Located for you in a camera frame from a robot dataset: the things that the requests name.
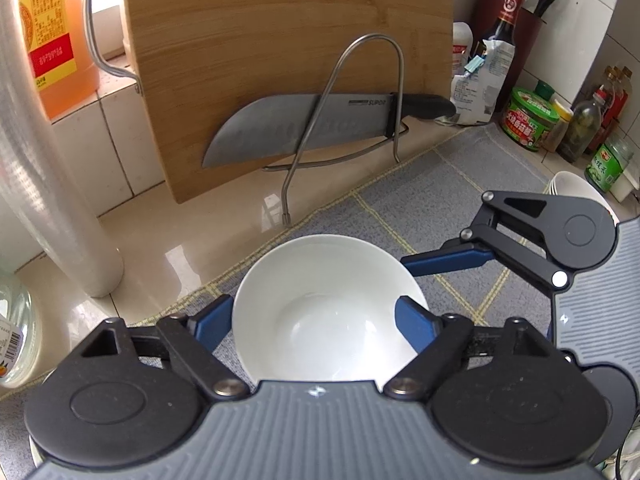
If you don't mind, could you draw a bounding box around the green lid sauce jar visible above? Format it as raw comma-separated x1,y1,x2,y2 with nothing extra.
499,87,560,152

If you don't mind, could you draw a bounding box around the clear glass bottle red cap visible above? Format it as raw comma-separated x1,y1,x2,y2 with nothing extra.
556,88,608,164

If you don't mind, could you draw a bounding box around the bamboo cutting board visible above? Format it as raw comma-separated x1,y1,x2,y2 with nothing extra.
125,0,452,203

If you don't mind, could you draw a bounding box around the grey checked towel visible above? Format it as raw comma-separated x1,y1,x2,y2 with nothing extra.
0,123,566,480

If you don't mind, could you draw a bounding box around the plastic wrap roll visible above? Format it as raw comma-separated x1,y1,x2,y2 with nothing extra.
1,0,124,298

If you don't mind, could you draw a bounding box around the dark soy sauce bottle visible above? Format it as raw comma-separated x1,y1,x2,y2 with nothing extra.
470,0,523,58

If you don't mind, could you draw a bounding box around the red white seasoning bag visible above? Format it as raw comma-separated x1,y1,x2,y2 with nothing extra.
451,22,473,76

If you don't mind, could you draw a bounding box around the white bowl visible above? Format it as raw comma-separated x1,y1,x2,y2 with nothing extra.
232,234,427,387

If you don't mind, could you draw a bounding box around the orange oil jug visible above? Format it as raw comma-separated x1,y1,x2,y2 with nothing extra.
18,0,100,119

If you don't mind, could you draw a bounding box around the large clear glass jar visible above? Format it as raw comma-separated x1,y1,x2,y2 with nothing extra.
0,272,41,389

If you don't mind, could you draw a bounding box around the kitchen knife black handle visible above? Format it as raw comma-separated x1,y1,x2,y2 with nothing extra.
200,91,458,170

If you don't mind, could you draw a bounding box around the metal wire rack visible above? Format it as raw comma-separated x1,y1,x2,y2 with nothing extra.
265,32,405,226

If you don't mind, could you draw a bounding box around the dark oil bottle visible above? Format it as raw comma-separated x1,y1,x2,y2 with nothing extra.
586,66,632,155

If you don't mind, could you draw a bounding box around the yellow lid spice jar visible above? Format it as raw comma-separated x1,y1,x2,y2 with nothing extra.
541,98,573,152

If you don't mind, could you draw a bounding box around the white plastic box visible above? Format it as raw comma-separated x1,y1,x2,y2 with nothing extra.
611,164,639,203

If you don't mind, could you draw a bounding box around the green label glass jar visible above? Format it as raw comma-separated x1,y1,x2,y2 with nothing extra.
585,132,634,194

